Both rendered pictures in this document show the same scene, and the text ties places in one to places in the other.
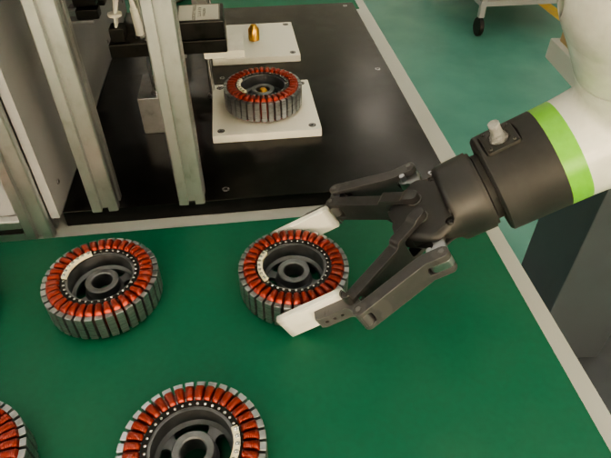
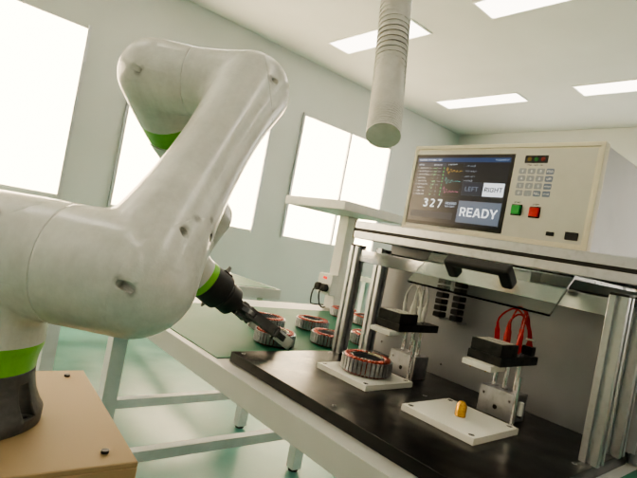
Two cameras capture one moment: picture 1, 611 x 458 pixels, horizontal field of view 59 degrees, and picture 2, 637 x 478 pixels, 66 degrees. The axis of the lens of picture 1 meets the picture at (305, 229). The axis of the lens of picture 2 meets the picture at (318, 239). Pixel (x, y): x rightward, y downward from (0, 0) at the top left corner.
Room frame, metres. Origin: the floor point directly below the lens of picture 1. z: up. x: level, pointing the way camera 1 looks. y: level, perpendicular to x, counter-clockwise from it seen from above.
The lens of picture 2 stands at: (1.52, -0.65, 1.05)
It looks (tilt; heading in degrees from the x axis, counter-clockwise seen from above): 0 degrees down; 147
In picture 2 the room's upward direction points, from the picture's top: 11 degrees clockwise
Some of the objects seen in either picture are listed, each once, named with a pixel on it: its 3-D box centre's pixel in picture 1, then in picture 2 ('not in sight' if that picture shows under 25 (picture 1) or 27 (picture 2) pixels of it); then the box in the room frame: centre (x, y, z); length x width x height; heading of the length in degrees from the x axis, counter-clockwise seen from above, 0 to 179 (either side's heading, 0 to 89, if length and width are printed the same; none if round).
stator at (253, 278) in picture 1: (294, 274); (274, 336); (0.38, 0.01, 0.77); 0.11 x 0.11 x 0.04
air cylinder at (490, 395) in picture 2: not in sight; (501, 401); (0.93, 0.24, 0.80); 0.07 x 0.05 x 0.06; 7
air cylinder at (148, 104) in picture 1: (161, 102); (408, 363); (0.69, 0.20, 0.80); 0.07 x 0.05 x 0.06; 7
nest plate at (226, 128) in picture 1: (264, 109); (364, 374); (0.71, 0.06, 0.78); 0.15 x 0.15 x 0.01; 7
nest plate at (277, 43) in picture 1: (254, 42); (459, 418); (0.95, 0.09, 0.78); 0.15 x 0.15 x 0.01; 7
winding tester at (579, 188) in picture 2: not in sight; (530, 207); (0.80, 0.40, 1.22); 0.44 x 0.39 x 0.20; 7
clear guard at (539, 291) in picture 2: not in sight; (524, 285); (1.02, 0.11, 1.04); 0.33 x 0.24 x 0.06; 97
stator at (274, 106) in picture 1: (263, 94); (366, 363); (0.71, 0.06, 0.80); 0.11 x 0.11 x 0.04
